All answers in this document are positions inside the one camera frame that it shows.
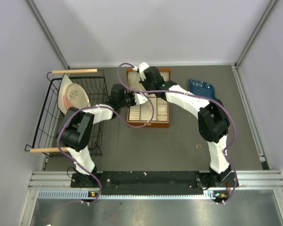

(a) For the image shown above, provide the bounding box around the brown jewelry box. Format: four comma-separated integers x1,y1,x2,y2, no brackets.
126,67,171,128

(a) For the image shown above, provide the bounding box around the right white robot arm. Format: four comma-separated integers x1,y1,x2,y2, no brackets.
133,63,231,186

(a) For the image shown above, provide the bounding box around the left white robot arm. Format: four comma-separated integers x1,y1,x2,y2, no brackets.
58,84,140,188

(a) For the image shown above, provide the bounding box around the blue leaf dish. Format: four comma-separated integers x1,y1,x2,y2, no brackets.
189,79,216,100

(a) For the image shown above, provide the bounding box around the pink floral round plate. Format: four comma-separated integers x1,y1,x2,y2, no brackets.
63,83,91,111

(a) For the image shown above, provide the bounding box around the cream square plate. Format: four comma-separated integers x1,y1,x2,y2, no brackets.
57,74,72,115

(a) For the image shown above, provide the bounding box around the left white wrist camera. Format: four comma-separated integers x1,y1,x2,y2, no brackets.
133,93,148,105

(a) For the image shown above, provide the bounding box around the black wire basket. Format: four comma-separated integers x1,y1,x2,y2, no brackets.
25,69,108,157

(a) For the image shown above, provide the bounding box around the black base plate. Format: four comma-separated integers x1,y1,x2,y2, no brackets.
79,171,239,196

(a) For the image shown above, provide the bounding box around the grey cable duct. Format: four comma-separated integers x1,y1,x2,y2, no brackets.
38,189,227,200

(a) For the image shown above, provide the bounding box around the aluminium frame rail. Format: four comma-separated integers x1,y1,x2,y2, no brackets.
29,170,283,190

